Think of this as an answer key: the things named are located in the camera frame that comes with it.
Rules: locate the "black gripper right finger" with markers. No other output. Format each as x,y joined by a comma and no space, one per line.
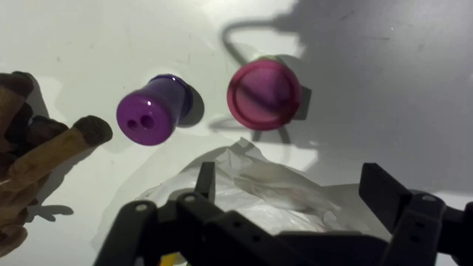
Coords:
423,231

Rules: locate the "amber lid dough tub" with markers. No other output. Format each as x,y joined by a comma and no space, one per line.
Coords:
172,261

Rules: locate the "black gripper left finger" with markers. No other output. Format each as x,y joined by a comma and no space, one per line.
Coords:
186,231

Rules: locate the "purple dough tub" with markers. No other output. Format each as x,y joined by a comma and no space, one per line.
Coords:
148,116

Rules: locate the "magenta lid dough tub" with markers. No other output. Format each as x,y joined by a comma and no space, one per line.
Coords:
263,95

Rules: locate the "brown plush moose toy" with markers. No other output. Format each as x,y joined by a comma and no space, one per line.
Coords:
30,163

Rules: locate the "clear plastic bag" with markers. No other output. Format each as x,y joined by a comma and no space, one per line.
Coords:
266,190

